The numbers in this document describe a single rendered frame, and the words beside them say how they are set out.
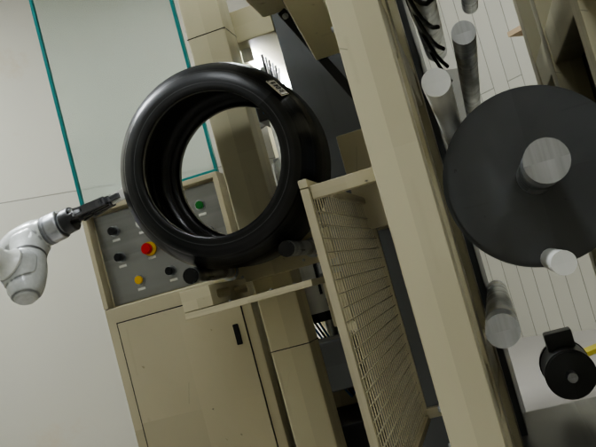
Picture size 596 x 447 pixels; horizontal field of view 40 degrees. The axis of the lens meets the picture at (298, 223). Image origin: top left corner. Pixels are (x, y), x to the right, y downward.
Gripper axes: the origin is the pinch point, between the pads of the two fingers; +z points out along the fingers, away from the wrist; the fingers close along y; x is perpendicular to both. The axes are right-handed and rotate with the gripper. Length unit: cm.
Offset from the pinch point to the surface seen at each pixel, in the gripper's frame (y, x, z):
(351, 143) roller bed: 19, 12, 66
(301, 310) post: 27, 52, 30
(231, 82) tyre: -12.0, -11.5, 46.2
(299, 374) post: 26, 70, 21
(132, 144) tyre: -11.8, -8.7, 13.6
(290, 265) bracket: 23, 38, 33
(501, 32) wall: 374, -75, 158
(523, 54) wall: 364, -52, 164
